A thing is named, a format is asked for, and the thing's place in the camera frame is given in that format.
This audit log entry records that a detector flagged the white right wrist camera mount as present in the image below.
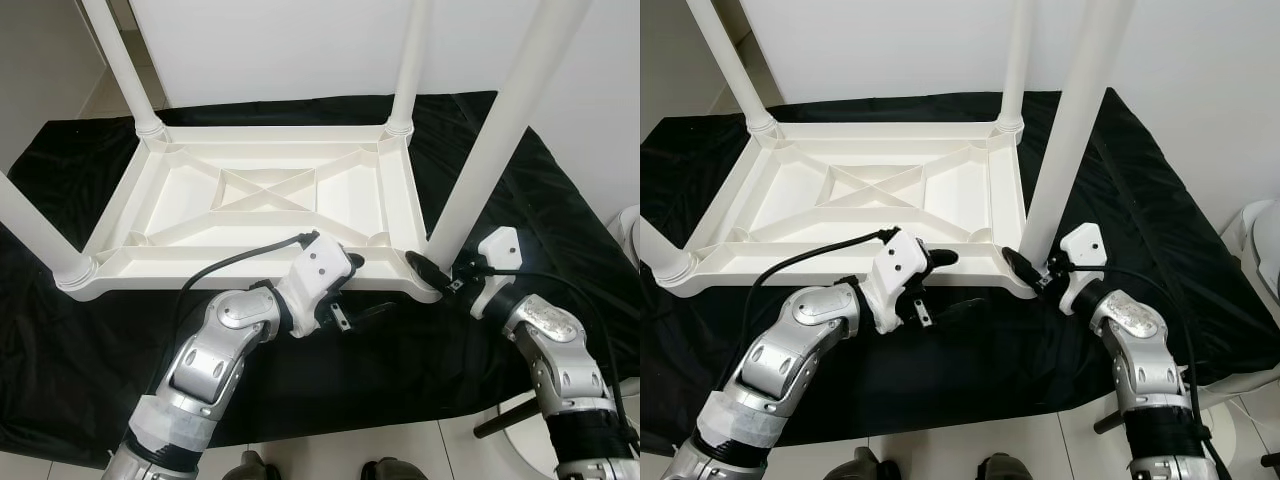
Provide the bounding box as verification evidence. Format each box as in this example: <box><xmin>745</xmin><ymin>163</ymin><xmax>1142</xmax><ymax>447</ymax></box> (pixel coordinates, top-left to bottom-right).
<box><xmin>1058</xmin><ymin>224</ymin><xmax>1106</xmax><ymax>316</ymax></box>
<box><xmin>470</xmin><ymin>227</ymin><xmax>521</xmax><ymax>321</ymax></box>

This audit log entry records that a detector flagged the black table cloth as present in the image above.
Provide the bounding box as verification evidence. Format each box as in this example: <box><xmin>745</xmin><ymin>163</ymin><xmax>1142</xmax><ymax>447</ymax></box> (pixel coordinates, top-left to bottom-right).
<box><xmin>640</xmin><ymin>90</ymin><xmax>1280</xmax><ymax>456</ymax></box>
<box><xmin>0</xmin><ymin>92</ymin><xmax>641</xmax><ymax>471</ymax></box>

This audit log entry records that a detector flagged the white plastic table top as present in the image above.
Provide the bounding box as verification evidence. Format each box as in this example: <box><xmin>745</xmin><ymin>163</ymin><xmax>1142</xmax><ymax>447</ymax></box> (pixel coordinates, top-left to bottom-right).
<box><xmin>648</xmin><ymin>118</ymin><xmax>1041</xmax><ymax>301</ymax></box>
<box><xmin>55</xmin><ymin>120</ymin><xmax>446</xmax><ymax>306</ymax></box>

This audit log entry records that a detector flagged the grey right robot foot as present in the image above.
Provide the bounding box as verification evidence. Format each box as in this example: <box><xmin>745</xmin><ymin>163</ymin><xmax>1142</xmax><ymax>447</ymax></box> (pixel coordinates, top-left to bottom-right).
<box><xmin>362</xmin><ymin>458</ymin><xmax>429</xmax><ymax>480</ymax></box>
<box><xmin>975</xmin><ymin>453</ymin><xmax>1036</xmax><ymax>480</ymax></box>

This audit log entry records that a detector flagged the grey left robot foot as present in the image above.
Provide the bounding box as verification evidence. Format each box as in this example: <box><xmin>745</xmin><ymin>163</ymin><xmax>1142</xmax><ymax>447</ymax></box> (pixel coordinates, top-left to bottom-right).
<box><xmin>830</xmin><ymin>447</ymin><xmax>899</xmax><ymax>480</ymax></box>
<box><xmin>222</xmin><ymin>450</ymin><xmax>281</xmax><ymax>480</ymax></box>

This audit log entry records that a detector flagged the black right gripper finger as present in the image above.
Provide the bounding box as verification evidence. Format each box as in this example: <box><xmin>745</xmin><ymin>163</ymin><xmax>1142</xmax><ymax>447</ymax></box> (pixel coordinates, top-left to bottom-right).
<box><xmin>1002</xmin><ymin>247</ymin><xmax>1044</xmax><ymax>287</ymax></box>
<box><xmin>404</xmin><ymin>250</ymin><xmax>454</xmax><ymax>292</ymax></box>

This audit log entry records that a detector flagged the grey robot foot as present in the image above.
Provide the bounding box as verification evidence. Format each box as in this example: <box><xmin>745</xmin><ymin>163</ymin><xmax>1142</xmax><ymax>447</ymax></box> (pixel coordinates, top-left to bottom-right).
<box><xmin>975</xmin><ymin>453</ymin><xmax>1036</xmax><ymax>480</ymax></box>
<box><xmin>362</xmin><ymin>458</ymin><xmax>429</xmax><ymax>480</ymax></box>
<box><xmin>830</xmin><ymin>447</ymin><xmax>899</xmax><ymax>480</ymax></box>
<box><xmin>222</xmin><ymin>450</ymin><xmax>281</xmax><ymax>480</ymax></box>

